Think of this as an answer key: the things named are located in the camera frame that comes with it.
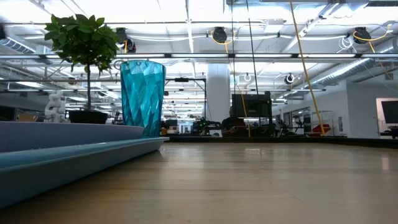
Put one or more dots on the teal faceted plastic cup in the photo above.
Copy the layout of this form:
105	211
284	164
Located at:
142	99

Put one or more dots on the pale lavender plate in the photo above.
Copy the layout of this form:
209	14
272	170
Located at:
62	135

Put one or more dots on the black background robot arm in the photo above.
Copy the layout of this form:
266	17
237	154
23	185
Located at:
203	126

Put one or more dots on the blue plastic tray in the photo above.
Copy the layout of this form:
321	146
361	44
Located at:
62	171

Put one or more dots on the person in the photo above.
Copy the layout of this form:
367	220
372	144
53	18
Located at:
231	124

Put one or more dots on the black cabinet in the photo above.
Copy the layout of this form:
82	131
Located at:
255	105

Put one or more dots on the black plant pot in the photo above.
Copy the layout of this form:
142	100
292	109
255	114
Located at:
88	116

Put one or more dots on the red cart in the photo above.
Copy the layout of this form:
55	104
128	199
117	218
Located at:
321	128

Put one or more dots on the green leafy plant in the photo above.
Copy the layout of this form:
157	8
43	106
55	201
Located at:
82	37

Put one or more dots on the white robot figure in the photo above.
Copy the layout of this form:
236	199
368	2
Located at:
55	107

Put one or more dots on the black metal frame rig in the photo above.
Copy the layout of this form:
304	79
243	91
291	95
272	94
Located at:
182	79

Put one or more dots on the black table frame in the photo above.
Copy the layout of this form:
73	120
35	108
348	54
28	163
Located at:
280	140

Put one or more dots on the dark wall monitor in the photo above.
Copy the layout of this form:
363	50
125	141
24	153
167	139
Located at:
390	112

